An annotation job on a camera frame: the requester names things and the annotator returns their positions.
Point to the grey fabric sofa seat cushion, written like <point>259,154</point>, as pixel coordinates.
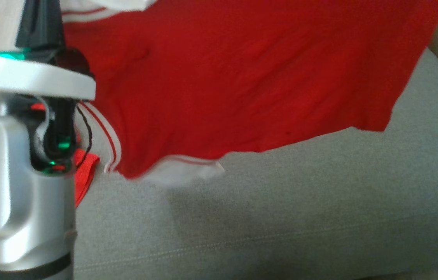
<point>281,214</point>

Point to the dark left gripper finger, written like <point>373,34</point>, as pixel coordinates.
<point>51,27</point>
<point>28,27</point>

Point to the red T-shirt with white sleeves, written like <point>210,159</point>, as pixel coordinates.
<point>242,77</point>

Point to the red shorts with white stripes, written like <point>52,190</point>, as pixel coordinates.
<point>84,175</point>

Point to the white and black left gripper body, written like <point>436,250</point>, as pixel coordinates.
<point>28,77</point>

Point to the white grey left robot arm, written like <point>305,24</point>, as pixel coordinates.
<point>9,194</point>

